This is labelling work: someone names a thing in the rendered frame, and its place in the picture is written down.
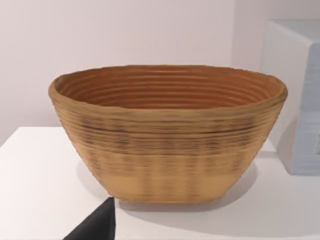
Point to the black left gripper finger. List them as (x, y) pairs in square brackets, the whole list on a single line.
[(101, 222)]

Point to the brown woven basket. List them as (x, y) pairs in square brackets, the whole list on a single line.
[(165, 140)]

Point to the pale grey box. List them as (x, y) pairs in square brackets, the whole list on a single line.
[(297, 100)]

